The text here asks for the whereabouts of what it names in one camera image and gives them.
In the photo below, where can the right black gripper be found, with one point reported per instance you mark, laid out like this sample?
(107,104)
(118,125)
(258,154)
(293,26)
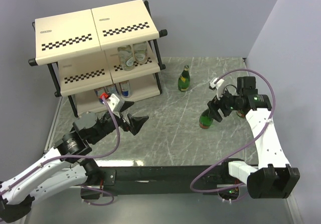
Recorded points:
(213,108)

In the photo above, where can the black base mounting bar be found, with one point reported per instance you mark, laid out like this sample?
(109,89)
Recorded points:
(157,180)

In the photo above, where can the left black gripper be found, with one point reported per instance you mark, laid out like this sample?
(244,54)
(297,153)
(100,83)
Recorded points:
(136,122)

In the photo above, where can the beige three-tier shelf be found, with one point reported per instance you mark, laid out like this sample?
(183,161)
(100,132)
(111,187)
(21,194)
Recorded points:
(80,51)

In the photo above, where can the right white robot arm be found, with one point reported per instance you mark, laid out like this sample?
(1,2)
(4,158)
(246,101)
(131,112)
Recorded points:
(274,177)

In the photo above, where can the silver energy drink can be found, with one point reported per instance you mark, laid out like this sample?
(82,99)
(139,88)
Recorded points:
(99,92)
(111,89)

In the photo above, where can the green glass bottle back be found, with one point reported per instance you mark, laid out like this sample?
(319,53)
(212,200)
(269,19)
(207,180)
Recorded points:
(184,79)

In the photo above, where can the green glass bottle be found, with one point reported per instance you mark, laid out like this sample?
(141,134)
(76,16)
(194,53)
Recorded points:
(241,114)
(184,79)
(205,121)

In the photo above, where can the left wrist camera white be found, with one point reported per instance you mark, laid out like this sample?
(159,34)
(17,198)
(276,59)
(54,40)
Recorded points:
(114,101)

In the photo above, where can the blue energy drink can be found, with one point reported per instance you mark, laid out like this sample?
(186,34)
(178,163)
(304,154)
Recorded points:
(125,89)

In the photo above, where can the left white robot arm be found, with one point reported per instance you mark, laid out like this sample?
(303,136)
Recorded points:
(67,163)

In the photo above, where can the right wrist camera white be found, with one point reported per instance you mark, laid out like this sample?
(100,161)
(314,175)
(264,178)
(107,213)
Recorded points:
(218,85)

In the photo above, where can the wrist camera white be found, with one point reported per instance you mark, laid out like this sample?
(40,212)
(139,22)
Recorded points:
(218,85)
(114,101)

